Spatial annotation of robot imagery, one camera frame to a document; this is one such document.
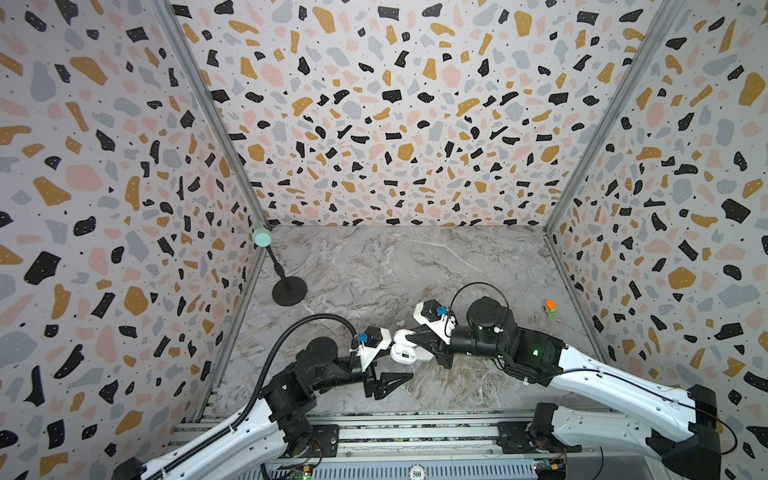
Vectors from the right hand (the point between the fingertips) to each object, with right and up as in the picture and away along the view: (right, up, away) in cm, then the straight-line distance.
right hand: (410, 332), depth 63 cm
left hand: (0, -6, +1) cm, 6 cm away
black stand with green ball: (-40, +4, +38) cm, 55 cm away
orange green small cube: (+47, -1, +35) cm, 58 cm away
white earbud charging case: (-1, -4, 0) cm, 4 cm away
